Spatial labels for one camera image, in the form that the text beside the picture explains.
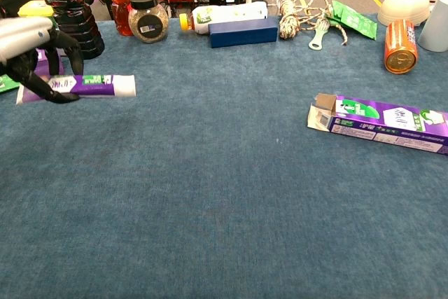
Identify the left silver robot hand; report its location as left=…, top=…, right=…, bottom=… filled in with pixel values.
left=0, top=15, right=85, bottom=104

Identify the purple white toothpaste tube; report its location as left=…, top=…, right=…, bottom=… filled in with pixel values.
left=15, top=74, right=137, bottom=105

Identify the purple toothpaste carton box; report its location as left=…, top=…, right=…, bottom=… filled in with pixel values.
left=307, top=92, right=448, bottom=156

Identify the small purple box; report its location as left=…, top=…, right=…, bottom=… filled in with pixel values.
left=34, top=48, right=66, bottom=78

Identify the dark tea drink bottle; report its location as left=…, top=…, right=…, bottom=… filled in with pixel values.
left=27, top=0, right=106, bottom=61

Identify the honey bottle yellow cap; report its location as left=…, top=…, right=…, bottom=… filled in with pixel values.
left=106, top=0, right=134, bottom=37

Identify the white bottle yellow cap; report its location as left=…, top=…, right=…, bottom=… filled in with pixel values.
left=178, top=1, right=269, bottom=36

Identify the dark blue rectangular box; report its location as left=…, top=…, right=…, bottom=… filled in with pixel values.
left=208, top=17, right=279, bottom=49

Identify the orange drink can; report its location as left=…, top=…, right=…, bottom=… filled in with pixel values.
left=384, top=19, right=419, bottom=75

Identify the container with yellow lid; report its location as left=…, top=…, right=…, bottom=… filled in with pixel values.
left=17, top=0, right=57, bottom=19

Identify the green sachet packet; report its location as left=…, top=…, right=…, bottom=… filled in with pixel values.
left=330, top=0, right=378, bottom=41
left=0, top=74, right=20, bottom=94

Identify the glass jar black lid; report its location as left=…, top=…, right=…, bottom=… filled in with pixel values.
left=127, top=0, right=169, bottom=44

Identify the blue table mat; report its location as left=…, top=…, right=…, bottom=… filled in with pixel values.
left=0, top=13, right=448, bottom=299

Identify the light green plastic brush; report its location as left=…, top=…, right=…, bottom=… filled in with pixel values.
left=308, top=18, right=332, bottom=50

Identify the beige bowl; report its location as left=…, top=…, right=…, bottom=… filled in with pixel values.
left=377, top=0, right=431, bottom=27

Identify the pale blue plastic cup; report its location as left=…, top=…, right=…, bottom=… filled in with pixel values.
left=417, top=0, right=448, bottom=53

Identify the beige rope bundle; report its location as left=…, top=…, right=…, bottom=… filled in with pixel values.
left=278, top=0, right=349, bottom=47

